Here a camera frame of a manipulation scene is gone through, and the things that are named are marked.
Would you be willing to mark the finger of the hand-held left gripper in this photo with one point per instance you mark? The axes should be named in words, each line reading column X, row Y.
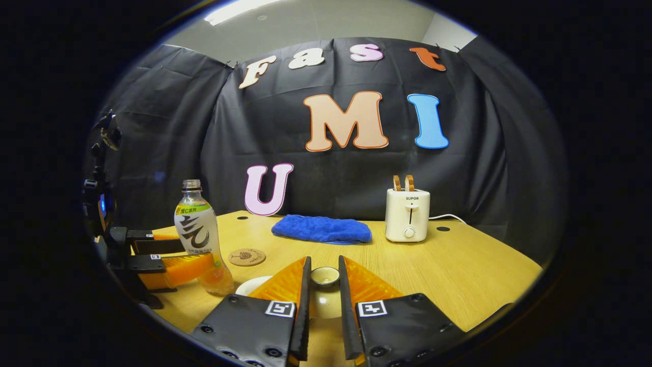
column 153, row 244
column 163, row 270

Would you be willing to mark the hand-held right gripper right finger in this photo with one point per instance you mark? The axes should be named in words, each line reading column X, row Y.
column 349, row 316

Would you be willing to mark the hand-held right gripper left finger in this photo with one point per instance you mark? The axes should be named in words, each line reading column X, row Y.
column 300, row 316

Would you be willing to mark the white teacup lid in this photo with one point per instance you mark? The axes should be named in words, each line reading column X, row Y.
column 325, row 300

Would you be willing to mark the clear water bottle orange label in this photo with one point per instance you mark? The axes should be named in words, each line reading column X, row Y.
column 196, row 229

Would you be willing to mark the white ceramic teacup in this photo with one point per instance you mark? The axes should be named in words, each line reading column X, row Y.
column 253, row 285

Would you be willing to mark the round cork coaster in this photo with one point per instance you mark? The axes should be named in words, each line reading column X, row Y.
column 247, row 257

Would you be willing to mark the blue folded towel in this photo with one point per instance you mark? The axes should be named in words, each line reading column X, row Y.
column 321, row 229

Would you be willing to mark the cream toaster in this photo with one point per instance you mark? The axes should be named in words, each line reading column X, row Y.
column 400, row 216

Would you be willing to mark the toast slice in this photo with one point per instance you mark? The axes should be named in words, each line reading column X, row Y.
column 409, row 182
column 397, row 182

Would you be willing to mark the black backdrop cloth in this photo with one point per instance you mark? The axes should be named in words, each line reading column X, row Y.
column 473, row 168

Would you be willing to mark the ceiling light panel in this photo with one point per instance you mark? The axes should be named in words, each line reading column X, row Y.
column 239, row 10

